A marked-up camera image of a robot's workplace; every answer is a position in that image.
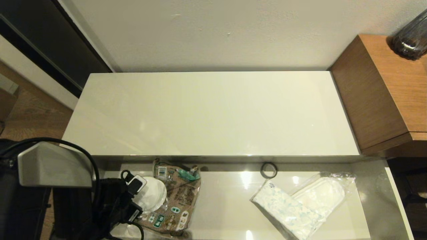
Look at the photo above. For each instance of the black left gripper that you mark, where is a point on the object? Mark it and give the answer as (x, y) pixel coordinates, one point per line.
(116, 200)

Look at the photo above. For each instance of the white slippers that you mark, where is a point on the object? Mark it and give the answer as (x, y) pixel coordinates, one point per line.
(153, 195)
(323, 193)

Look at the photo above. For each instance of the white tissue pack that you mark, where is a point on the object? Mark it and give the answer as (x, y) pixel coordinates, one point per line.
(287, 208)

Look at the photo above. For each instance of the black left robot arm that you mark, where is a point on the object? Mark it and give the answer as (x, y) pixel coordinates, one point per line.
(50, 166)

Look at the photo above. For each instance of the brown paper clip package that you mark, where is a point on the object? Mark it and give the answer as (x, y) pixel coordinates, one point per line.
(181, 196)

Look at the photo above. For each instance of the glossy white low cabinet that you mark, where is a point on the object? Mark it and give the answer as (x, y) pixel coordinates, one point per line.
(200, 113)

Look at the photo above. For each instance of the dark door panel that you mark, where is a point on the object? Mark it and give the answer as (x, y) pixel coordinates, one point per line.
(43, 36)

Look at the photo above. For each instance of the brown wooden side cabinet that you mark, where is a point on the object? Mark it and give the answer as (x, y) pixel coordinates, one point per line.
(393, 86)

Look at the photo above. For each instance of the dark glass vase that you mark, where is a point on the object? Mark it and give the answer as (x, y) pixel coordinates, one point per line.
(412, 40)

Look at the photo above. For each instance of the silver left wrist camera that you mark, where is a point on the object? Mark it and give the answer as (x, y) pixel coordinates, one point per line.
(137, 184)

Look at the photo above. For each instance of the white door frame strip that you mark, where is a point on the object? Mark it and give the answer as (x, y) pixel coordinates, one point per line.
(36, 71)

